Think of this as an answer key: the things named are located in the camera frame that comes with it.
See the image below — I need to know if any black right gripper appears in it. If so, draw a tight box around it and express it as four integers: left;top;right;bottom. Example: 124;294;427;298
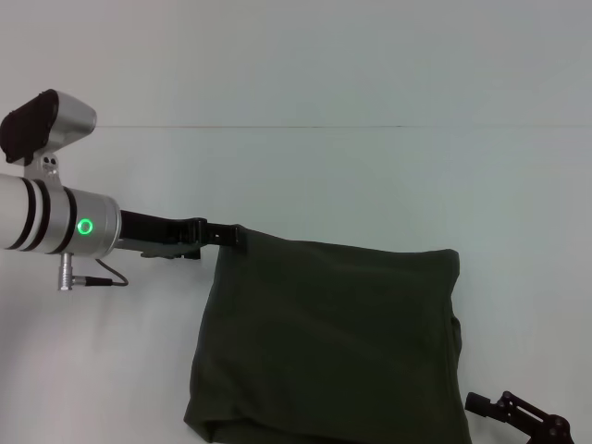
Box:
464;389;582;444

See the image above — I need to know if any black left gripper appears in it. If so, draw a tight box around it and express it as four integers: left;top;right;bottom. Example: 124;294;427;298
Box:
117;210;241;262

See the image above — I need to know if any dark green t-shirt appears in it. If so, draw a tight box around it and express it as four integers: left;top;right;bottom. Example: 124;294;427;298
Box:
182;225;474;444

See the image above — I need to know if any thin left gripper cable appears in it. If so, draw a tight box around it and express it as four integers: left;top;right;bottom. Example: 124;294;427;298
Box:
94;258;130;288

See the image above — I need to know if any silver left arm cable plug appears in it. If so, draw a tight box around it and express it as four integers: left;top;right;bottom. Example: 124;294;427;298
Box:
57;252;115;292

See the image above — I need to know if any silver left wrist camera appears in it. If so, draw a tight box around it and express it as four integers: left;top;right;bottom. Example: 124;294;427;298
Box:
0;89;98;167

